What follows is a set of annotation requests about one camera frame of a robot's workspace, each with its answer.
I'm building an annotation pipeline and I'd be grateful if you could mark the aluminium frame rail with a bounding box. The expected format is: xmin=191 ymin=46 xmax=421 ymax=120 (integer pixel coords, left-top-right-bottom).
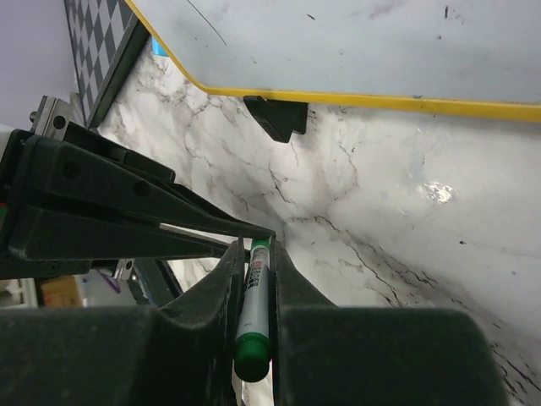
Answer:
xmin=115 ymin=259 xmax=183 ymax=307

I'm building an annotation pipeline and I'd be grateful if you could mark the black white chessboard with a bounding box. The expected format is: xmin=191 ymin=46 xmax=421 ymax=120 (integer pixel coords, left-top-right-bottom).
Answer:
xmin=63 ymin=0 xmax=150 ymax=128

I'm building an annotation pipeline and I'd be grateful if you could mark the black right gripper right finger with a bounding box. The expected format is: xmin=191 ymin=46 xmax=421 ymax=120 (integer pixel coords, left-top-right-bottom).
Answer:
xmin=270 ymin=240 xmax=507 ymax=405

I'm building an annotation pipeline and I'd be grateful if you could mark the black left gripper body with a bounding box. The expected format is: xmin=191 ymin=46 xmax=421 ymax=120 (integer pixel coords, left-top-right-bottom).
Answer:
xmin=1 ymin=96 xmax=175 ymax=279

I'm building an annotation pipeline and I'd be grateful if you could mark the metal wire whiteboard stand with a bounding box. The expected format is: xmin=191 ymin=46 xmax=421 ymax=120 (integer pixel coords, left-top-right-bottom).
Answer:
xmin=243 ymin=96 xmax=309 ymax=143

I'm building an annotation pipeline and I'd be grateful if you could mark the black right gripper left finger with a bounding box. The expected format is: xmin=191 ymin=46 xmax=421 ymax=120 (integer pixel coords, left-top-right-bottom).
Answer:
xmin=1 ymin=240 xmax=244 ymax=405

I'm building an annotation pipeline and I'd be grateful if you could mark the blue toy microphone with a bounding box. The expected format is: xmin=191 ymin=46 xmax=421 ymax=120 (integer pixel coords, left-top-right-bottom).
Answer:
xmin=151 ymin=37 xmax=168 ymax=58

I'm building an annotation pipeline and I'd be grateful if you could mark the yellow framed whiteboard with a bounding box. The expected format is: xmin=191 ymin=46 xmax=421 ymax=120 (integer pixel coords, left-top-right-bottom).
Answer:
xmin=129 ymin=0 xmax=540 ymax=123

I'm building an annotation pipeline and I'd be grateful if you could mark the cardboard box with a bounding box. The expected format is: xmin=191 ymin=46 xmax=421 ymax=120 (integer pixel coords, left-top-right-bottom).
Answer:
xmin=41 ymin=276 xmax=82 ymax=308

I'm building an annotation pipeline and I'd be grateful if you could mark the green whiteboard marker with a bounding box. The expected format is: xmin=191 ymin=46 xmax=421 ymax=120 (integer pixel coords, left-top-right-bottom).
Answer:
xmin=233 ymin=239 xmax=272 ymax=383

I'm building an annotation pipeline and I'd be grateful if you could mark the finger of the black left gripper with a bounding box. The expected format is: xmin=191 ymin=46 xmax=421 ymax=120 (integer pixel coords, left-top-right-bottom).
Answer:
xmin=8 ymin=206 xmax=229 ymax=261
xmin=26 ymin=137 xmax=274 ymax=239

